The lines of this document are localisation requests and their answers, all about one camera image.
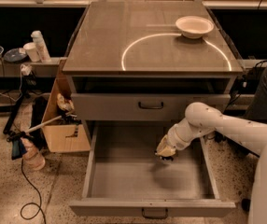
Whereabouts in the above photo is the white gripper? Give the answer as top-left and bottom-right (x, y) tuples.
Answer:
(155, 123), (193, 157)

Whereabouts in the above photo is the dark blue rxbar packet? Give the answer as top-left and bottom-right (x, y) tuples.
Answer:
(160, 156), (174, 161)

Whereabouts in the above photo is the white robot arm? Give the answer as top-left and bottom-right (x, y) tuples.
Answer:
(155, 102), (267, 224)

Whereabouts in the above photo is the open middle drawer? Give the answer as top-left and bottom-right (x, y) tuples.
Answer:
(70, 121), (235, 219)

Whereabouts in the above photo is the closed top drawer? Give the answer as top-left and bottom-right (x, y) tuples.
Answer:
(71, 93), (230, 121)

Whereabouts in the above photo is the grey drawer cabinet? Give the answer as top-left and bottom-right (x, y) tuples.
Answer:
(62, 0), (244, 133)

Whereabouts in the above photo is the cardboard box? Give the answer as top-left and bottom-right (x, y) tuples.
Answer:
(42, 60), (91, 153)

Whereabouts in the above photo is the black office chair base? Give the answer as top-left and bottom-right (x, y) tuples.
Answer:
(241, 199), (251, 212)

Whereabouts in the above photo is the white bowl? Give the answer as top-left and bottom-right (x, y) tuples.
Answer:
(176, 16), (214, 39)

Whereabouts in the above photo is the spray bottle with blue trigger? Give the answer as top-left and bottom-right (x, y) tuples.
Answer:
(11, 136), (46, 171)

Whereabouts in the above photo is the white rod tool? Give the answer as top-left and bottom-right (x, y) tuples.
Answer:
(7, 111), (75, 142)

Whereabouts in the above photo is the white paper cup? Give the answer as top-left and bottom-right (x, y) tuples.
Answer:
(23, 42), (40, 62)

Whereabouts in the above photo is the white spray can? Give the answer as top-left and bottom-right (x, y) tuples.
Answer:
(31, 31), (51, 63)

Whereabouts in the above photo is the blue plate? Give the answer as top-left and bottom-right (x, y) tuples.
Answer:
(4, 48), (28, 63)

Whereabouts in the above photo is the black floor cable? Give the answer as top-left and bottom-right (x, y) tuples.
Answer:
(19, 158), (48, 224)

